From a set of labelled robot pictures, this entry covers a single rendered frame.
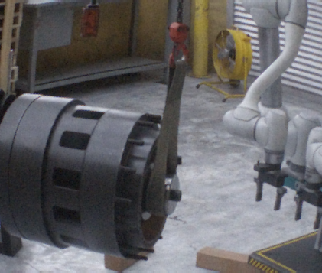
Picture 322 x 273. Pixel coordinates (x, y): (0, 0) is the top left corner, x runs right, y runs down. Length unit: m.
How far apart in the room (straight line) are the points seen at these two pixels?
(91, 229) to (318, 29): 5.99
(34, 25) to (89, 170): 4.69
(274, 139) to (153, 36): 6.34
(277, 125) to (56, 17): 4.57
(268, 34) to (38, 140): 1.16
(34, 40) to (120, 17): 1.99
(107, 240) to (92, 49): 6.18
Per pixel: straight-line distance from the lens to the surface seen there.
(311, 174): 2.84
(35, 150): 2.52
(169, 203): 2.59
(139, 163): 2.48
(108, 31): 8.70
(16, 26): 6.21
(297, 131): 3.26
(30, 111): 2.63
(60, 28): 7.36
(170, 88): 2.49
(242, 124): 3.06
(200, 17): 8.82
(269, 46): 3.22
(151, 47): 9.26
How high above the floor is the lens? 1.74
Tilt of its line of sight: 15 degrees down
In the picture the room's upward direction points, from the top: 3 degrees clockwise
